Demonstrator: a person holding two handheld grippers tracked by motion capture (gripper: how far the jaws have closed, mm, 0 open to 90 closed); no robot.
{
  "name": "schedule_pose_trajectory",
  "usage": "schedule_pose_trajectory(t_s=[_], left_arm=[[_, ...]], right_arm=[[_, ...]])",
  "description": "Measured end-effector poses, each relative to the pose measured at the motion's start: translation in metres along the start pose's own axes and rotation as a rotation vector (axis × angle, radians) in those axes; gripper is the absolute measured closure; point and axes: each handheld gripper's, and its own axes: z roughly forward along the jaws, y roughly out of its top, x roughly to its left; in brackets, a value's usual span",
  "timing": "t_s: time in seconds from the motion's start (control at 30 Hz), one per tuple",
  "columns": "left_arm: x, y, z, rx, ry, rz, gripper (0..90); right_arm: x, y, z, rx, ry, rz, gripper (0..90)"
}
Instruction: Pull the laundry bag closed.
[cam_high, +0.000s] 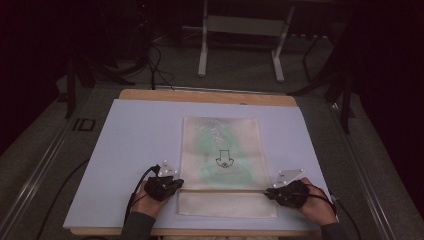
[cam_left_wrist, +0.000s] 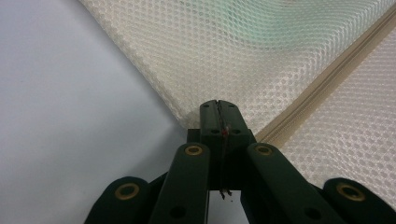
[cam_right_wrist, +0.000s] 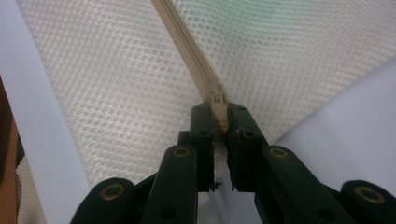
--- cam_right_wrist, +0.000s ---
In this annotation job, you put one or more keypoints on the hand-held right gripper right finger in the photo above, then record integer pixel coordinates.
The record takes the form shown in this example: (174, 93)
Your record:
(244, 155)

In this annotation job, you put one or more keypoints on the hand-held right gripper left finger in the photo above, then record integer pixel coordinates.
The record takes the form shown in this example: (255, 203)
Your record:
(203, 155)

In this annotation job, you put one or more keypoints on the beige zipper pull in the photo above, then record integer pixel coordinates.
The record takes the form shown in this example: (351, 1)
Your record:
(218, 112)

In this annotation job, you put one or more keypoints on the cream mesh laundry bag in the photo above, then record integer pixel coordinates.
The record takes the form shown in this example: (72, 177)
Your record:
(124, 77)

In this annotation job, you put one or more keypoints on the beige woven cloth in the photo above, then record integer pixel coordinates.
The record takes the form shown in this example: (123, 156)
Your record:
(26, 196)

